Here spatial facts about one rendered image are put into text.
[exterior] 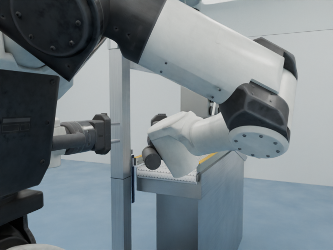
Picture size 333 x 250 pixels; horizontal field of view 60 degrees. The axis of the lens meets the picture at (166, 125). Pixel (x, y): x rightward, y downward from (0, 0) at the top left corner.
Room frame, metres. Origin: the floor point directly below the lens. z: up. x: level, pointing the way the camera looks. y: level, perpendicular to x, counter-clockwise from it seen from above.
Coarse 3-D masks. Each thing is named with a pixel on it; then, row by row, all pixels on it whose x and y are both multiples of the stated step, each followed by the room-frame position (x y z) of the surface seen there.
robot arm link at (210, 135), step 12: (288, 72) 0.40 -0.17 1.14; (288, 84) 0.39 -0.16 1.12; (288, 96) 0.38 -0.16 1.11; (204, 120) 0.52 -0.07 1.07; (216, 120) 0.48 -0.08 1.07; (288, 120) 0.37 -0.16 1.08; (192, 132) 0.52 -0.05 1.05; (204, 132) 0.50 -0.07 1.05; (216, 132) 0.47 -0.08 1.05; (228, 132) 0.45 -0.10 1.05; (288, 132) 0.36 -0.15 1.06; (204, 144) 0.50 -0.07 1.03; (216, 144) 0.48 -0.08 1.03; (228, 144) 0.46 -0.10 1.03
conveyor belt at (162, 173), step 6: (198, 156) 1.40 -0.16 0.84; (204, 156) 1.40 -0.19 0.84; (162, 162) 1.26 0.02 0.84; (138, 168) 1.17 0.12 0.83; (144, 168) 1.16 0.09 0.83; (162, 168) 1.14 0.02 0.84; (138, 174) 1.17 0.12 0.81; (144, 174) 1.15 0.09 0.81; (150, 174) 1.14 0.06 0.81; (156, 174) 1.13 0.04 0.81; (162, 174) 1.12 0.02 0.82; (168, 174) 1.11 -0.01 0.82; (192, 174) 1.08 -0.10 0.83; (162, 180) 1.14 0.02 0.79; (168, 180) 1.12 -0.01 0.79; (174, 180) 1.10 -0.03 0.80; (180, 180) 1.09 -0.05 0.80; (186, 180) 1.08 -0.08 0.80; (192, 180) 1.07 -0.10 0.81
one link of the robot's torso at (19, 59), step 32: (0, 32) 0.35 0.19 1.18; (0, 64) 0.35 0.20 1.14; (32, 64) 0.39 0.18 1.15; (0, 96) 0.36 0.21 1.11; (32, 96) 0.40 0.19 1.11; (0, 128) 0.37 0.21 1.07; (32, 128) 0.41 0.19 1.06; (0, 160) 0.37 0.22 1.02; (32, 160) 0.42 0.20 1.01; (0, 192) 0.39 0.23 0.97
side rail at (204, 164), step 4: (220, 152) 1.35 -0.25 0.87; (224, 152) 1.43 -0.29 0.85; (212, 156) 1.21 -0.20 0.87; (216, 156) 1.28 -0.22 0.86; (220, 156) 1.35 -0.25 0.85; (208, 160) 1.16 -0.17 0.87; (212, 160) 1.22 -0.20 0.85; (200, 164) 1.06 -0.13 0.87; (204, 164) 1.11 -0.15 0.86; (208, 164) 1.16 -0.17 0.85; (196, 168) 1.07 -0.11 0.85; (200, 168) 1.06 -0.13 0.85; (204, 168) 1.11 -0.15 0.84
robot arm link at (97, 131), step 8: (88, 120) 0.83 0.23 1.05; (96, 120) 0.84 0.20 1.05; (104, 120) 0.84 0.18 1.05; (88, 128) 0.77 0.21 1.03; (96, 128) 0.81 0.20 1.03; (104, 128) 0.84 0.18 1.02; (88, 136) 0.76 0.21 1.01; (96, 136) 0.80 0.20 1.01; (104, 136) 0.84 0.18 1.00; (88, 144) 0.77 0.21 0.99; (96, 144) 0.81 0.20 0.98; (104, 144) 0.84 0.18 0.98; (80, 152) 0.77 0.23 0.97; (96, 152) 0.85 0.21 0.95; (104, 152) 0.84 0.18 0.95
